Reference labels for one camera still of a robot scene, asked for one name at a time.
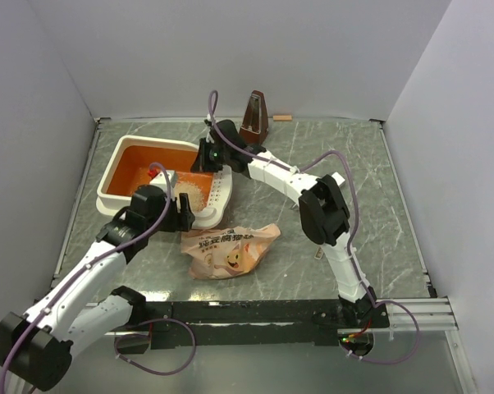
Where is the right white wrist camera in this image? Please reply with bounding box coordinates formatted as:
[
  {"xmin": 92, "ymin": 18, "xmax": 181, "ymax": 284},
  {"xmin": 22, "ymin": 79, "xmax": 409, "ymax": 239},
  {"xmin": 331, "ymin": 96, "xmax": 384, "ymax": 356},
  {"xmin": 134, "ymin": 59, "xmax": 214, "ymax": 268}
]
[{"xmin": 204, "ymin": 117, "xmax": 215, "ymax": 144}]

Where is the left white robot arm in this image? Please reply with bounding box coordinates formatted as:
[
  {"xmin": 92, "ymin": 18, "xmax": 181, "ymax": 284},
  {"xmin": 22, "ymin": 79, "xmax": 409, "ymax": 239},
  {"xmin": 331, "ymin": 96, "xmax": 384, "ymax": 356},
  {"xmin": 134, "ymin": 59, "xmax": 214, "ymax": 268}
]
[{"xmin": 0, "ymin": 185, "xmax": 194, "ymax": 393}]

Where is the wooden ruler with crown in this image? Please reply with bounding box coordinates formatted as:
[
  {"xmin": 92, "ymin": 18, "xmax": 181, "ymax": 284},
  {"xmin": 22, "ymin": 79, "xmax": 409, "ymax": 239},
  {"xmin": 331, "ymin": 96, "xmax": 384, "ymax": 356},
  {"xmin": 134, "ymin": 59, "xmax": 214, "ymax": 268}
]
[{"xmin": 314, "ymin": 246, "xmax": 324, "ymax": 260}]

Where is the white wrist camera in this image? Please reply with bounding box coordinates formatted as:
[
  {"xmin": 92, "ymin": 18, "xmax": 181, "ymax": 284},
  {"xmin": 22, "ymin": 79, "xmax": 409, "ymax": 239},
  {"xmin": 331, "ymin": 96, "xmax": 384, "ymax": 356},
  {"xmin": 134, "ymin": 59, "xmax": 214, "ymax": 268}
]
[
  {"xmin": 204, "ymin": 117, "xmax": 215, "ymax": 144},
  {"xmin": 148, "ymin": 163, "xmax": 178, "ymax": 199}
]

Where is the silver metal scoop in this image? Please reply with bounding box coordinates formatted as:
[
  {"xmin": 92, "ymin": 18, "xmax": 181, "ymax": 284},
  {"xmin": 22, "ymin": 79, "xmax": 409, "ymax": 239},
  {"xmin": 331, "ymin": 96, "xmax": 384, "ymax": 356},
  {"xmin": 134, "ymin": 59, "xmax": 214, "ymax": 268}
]
[{"xmin": 332, "ymin": 172, "xmax": 346, "ymax": 187}]

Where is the small wooden block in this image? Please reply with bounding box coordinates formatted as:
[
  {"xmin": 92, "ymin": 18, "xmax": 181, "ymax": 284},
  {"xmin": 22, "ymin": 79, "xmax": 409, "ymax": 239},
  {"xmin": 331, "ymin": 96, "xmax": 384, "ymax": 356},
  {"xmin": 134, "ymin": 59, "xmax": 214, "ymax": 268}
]
[{"xmin": 272, "ymin": 115, "xmax": 293, "ymax": 121}]

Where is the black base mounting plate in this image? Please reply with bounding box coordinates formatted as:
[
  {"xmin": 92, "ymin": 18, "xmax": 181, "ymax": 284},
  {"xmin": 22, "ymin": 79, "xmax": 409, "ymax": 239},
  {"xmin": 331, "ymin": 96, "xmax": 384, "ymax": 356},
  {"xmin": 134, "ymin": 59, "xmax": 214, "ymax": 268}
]
[{"xmin": 117, "ymin": 299, "xmax": 390, "ymax": 350}]

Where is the clean litter pile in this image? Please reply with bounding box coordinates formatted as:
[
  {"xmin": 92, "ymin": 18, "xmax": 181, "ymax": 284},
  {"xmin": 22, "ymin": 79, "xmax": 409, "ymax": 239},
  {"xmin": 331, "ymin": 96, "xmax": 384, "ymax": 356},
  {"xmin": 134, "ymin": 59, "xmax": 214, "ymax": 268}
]
[{"xmin": 174, "ymin": 181, "xmax": 209, "ymax": 212}]

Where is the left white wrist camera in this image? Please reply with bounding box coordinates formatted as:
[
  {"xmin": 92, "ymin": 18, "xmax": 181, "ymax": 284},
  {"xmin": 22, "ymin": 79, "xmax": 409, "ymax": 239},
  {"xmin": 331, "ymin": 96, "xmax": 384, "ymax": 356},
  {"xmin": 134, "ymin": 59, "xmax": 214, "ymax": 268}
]
[{"xmin": 148, "ymin": 163, "xmax": 178, "ymax": 199}]

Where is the brown wooden metronome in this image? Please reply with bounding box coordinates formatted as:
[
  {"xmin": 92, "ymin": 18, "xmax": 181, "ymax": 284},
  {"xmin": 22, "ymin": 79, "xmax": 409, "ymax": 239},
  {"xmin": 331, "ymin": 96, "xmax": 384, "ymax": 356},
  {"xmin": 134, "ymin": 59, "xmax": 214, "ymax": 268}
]
[{"xmin": 239, "ymin": 90, "xmax": 269, "ymax": 144}]

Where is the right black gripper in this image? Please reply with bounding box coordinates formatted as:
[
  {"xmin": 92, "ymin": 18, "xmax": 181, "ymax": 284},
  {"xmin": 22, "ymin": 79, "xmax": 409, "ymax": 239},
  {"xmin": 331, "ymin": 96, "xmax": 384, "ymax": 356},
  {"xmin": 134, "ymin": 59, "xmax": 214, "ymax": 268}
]
[{"xmin": 191, "ymin": 138, "xmax": 231, "ymax": 174}]

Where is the white orange litter box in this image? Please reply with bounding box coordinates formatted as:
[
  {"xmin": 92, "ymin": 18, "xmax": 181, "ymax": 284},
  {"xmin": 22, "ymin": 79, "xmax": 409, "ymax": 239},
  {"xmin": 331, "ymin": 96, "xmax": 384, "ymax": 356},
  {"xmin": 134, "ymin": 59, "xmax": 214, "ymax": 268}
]
[{"xmin": 96, "ymin": 135, "xmax": 233, "ymax": 230}]

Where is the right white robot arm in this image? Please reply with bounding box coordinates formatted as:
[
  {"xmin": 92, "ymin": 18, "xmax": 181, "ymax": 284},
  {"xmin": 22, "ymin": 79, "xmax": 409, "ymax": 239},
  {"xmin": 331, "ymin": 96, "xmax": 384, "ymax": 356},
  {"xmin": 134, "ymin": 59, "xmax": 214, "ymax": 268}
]
[{"xmin": 190, "ymin": 118, "xmax": 377, "ymax": 327}]

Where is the peach cat litter bag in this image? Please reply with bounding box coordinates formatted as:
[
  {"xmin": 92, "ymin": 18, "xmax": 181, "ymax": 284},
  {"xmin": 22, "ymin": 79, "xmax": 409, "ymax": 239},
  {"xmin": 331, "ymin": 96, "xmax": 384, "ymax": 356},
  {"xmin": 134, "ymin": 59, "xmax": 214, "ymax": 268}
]
[{"xmin": 181, "ymin": 223, "xmax": 281, "ymax": 280}]

